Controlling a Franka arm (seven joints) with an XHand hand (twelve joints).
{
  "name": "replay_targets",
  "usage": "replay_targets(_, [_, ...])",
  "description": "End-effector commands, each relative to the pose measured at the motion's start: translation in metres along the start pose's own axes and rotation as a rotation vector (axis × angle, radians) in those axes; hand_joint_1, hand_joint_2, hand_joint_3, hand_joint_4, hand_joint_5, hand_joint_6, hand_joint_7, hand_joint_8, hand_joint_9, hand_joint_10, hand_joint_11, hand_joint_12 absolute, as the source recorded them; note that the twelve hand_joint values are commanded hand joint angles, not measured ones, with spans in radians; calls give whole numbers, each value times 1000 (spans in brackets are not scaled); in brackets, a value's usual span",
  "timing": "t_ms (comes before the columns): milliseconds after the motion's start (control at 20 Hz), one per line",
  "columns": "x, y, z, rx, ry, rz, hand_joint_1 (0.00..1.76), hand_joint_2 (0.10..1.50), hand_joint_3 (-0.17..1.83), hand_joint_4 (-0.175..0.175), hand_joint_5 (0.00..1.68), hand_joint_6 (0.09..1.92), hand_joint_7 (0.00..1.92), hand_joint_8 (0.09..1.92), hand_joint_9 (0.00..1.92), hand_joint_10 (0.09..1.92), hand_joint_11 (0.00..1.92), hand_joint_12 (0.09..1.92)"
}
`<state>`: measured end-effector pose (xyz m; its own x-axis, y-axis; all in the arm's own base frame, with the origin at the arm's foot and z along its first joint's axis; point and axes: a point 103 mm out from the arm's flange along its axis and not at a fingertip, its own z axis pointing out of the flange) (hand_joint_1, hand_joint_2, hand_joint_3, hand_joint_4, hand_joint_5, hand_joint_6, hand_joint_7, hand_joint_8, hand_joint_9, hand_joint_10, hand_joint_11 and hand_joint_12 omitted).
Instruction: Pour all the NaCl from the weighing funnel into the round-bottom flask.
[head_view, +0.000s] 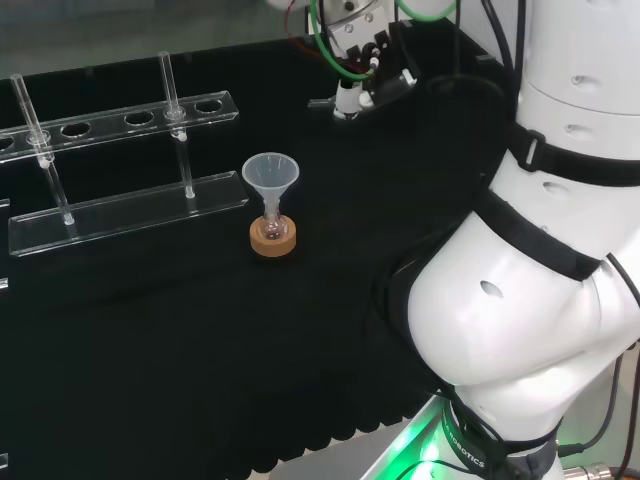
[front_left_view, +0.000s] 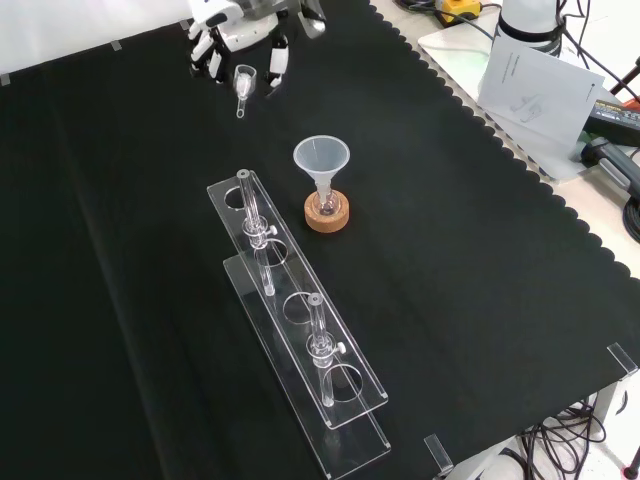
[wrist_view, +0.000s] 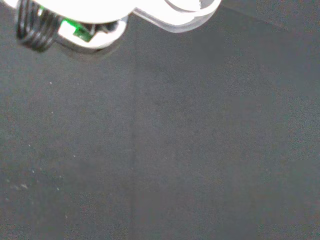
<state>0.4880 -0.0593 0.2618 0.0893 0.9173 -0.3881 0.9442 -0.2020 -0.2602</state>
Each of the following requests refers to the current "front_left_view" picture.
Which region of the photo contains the clear acrylic funnel stand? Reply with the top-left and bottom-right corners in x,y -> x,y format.
206,168 -> 392,480

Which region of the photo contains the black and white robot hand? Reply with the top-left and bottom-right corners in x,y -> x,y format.
187,0 -> 329,97

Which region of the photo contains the small glass round-bottom flask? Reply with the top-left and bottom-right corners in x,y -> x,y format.
312,183 -> 341,219

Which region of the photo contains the translucent plastic funnel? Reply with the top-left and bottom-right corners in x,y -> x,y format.
292,135 -> 351,202

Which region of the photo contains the yellow stop button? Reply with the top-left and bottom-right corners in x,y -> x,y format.
433,0 -> 482,27

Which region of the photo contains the cork ring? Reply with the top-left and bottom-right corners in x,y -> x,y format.
303,192 -> 351,234

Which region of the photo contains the clear glass weighing funnel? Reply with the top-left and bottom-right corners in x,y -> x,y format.
232,64 -> 259,120

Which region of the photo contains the black power adapter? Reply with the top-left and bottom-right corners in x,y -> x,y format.
584,97 -> 640,147

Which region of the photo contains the black bench cloth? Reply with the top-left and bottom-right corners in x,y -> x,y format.
0,0 -> 640,480

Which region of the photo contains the black cable bundle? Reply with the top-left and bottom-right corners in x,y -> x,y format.
517,397 -> 609,474

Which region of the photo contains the white paper booklet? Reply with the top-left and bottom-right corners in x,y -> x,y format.
477,35 -> 606,151

